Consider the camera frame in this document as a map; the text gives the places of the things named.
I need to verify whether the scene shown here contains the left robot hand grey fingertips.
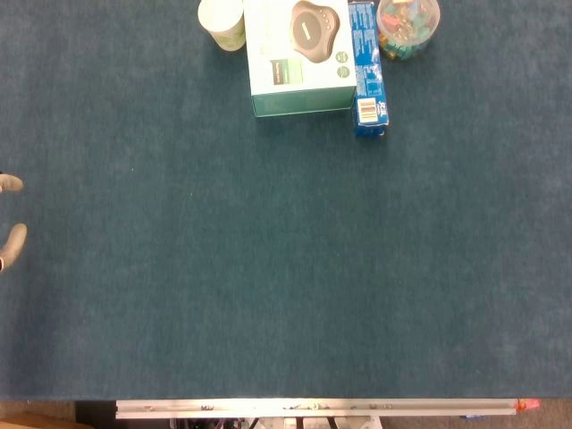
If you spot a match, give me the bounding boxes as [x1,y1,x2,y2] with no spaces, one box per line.
[0,172,29,273]

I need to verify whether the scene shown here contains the dark teal felt table mat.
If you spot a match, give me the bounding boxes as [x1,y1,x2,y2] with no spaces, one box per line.
[0,0,572,400]

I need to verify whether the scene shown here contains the white speaker product box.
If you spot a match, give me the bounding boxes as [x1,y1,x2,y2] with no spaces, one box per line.
[242,0,358,119]

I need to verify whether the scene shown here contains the blue narrow carton box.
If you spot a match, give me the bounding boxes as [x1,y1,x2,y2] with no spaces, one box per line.
[347,0,391,139]

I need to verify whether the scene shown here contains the clear jar of binder clips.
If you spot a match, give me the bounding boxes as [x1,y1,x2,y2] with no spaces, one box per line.
[375,0,442,62]

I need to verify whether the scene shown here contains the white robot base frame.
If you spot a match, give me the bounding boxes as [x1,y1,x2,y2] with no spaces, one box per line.
[168,416,382,429]

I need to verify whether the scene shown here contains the aluminium profile rail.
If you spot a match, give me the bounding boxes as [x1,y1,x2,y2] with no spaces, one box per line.
[114,398,525,420]

